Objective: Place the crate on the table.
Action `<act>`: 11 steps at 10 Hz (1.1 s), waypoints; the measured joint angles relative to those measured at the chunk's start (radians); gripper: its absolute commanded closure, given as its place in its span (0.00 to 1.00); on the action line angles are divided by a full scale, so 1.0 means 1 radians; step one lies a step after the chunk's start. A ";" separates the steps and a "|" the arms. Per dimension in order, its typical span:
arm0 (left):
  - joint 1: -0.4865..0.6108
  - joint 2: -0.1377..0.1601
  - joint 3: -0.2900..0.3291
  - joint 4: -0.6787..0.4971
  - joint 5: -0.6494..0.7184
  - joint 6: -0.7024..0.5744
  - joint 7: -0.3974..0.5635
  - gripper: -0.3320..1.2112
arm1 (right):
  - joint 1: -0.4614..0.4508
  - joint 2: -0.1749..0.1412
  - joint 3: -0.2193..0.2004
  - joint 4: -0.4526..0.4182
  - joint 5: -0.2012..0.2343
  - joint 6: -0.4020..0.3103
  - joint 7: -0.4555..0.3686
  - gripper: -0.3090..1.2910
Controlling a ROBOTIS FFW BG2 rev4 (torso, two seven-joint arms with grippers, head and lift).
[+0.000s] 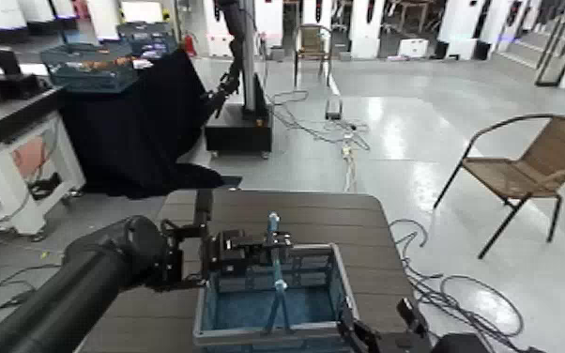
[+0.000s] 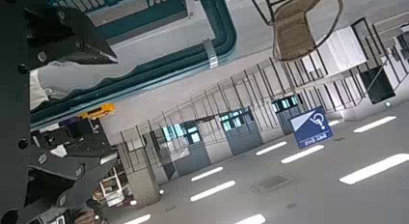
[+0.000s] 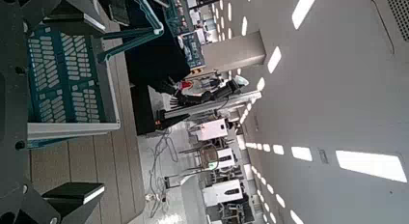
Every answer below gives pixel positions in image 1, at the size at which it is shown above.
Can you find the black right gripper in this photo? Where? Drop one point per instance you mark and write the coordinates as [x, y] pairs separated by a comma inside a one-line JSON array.
[[403, 344]]

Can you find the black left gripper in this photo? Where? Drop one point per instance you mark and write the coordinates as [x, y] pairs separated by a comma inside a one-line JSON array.
[[228, 251]]

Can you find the blue plastic folding crate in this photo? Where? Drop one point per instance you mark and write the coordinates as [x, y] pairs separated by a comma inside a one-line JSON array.
[[263, 308]]

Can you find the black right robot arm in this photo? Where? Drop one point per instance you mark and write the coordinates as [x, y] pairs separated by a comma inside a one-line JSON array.
[[460, 344]]

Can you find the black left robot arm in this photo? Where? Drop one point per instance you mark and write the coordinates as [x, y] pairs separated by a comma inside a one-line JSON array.
[[80, 281]]

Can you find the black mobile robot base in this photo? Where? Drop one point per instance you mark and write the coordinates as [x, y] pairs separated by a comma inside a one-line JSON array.
[[240, 130]]

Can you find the dark blue crate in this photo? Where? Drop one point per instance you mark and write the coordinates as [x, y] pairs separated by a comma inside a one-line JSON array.
[[147, 39]]

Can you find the large blue crate with items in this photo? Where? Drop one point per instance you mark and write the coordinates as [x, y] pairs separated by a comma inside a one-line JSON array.
[[90, 69]]

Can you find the grey power adapter box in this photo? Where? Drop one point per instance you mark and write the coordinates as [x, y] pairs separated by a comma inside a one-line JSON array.
[[334, 108]]

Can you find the black cloth covered table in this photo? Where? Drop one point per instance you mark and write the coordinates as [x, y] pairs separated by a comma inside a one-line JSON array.
[[134, 128]]

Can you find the grey waste bin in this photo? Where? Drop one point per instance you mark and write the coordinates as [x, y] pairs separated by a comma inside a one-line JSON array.
[[277, 54]]

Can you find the grey robot lift column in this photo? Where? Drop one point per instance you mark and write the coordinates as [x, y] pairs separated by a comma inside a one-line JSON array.
[[249, 54]]

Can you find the red fire extinguisher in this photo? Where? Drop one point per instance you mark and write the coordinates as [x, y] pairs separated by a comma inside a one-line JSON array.
[[190, 45]]

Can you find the white station cabinet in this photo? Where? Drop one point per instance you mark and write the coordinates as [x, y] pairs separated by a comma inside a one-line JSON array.
[[6, 14], [460, 24], [366, 29], [102, 19]]

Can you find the white storage box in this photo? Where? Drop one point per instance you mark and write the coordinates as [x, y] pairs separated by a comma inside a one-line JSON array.
[[413, 48]]

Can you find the white cart with dark top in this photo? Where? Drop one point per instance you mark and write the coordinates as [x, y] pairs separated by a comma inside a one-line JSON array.
[[16, 162]]

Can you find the black equipment on cart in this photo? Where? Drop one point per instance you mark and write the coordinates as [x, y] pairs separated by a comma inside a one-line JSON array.
[[11, 84]]

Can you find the wicker chair black frame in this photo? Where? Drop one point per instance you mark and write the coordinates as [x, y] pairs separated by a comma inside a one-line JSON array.
[[534, 172], [312, 44]]

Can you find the black metal frame rack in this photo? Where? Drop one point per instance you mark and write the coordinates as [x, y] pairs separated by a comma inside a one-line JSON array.
[[561, 44]]

